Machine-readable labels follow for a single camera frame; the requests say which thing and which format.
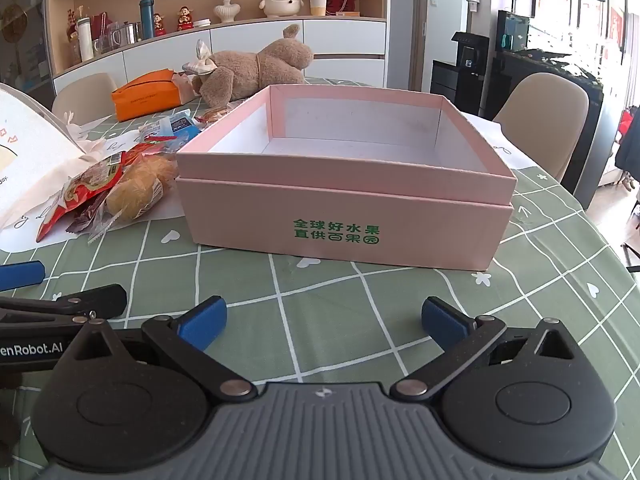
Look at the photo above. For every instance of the yellow bread packet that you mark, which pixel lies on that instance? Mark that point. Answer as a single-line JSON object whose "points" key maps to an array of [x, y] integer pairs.
{"points": [[132, 195]]}

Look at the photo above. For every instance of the small red figurine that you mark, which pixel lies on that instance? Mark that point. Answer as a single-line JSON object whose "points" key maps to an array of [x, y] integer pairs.
{"points": [[160, 25]]}

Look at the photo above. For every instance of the small blue snack packet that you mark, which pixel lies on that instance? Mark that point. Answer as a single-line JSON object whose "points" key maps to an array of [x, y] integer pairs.
{"points": [[182, 125]]}

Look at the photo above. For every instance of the orange tissue box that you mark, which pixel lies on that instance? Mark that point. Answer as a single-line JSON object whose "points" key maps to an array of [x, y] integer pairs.
{"points": [[145, 95]]}

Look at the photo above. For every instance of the white and wood cabinet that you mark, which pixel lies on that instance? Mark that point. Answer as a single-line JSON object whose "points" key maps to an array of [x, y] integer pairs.
{"points": [[250, 40]]}

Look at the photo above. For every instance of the green checkered tablecloth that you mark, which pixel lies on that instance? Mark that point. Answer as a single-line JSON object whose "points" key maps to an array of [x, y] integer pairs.
{"points": [[350, 320]]}

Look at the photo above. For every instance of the dark brown snack packet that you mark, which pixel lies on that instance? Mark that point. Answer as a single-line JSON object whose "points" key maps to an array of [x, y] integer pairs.
{"points": [[82, 220]]}

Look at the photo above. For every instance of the dark glass cabinet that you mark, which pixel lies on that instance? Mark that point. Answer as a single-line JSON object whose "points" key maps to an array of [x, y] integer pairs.
{"points": [[20, 35]]}

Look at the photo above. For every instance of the white round tin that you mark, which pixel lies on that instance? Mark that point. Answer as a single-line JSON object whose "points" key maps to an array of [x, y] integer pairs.
{"points": [[202, 23]]}

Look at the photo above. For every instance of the white bottle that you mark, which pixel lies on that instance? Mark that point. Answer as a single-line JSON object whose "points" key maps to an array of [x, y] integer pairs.
{"points": [[85, 40]]}

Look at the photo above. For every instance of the black water dispenser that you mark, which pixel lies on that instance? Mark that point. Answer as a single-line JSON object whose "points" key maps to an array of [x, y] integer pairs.
{"points": [[462, 72]]}

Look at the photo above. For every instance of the pink cardboard box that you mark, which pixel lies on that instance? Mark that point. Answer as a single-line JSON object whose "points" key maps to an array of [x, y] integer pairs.
{"points": [[350, 230]]}

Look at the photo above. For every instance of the red snack packet with picture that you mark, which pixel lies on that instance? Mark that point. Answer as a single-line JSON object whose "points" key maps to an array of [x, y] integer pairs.
{"points": [[85, 185]]}

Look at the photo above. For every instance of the glass pitcher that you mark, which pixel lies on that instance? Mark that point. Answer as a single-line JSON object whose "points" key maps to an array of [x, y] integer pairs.
{"points": [[107, 36]]}

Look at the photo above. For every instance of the small red-brown snack packet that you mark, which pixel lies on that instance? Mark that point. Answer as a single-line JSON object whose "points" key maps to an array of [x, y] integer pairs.
{"points": [[212, 116]]}

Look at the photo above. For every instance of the brown plush toy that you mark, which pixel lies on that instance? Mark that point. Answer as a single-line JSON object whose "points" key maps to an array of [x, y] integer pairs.
{"points": [[270, 67]]}

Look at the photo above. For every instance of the beige chair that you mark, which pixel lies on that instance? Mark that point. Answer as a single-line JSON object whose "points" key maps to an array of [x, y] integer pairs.
{"points": [[85, 97], [545, 120]]}

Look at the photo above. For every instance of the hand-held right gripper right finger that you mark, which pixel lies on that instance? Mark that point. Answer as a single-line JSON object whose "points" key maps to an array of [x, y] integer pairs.
{"points": [[444, 320]]}

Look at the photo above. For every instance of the red cloth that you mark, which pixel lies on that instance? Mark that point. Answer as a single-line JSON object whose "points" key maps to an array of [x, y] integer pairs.
{"points": [[628, 120]]}

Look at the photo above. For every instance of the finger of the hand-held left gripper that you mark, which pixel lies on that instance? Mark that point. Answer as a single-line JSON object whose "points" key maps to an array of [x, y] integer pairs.
{"points": [[100, 300], [20, 276]]}

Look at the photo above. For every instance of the blue thermos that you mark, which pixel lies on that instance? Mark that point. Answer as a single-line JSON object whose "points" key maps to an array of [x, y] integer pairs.
{"points": [[146, 17]]}

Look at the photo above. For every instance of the white printed bag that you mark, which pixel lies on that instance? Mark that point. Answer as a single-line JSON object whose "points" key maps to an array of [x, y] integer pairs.
{"points": [[30, 150]]}

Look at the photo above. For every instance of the metal mug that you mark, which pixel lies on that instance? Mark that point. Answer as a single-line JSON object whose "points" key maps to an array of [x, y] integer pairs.
{"points": [[129, 33]]}

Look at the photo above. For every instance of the white vase with flowers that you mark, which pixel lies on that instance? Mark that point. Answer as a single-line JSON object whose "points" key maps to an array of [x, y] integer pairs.
{"points": [[226, 10]]}

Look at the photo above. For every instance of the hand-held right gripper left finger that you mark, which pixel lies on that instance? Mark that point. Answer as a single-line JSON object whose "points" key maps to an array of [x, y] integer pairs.
{"points": [[205, 321]]}

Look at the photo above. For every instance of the dark jacket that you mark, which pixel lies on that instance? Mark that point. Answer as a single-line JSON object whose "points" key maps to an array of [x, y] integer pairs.
{"points": [[629, 152]]}

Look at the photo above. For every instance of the fish tank with black frame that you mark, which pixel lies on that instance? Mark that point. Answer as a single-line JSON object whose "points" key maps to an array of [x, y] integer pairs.
{"points": [[515, 30]]}

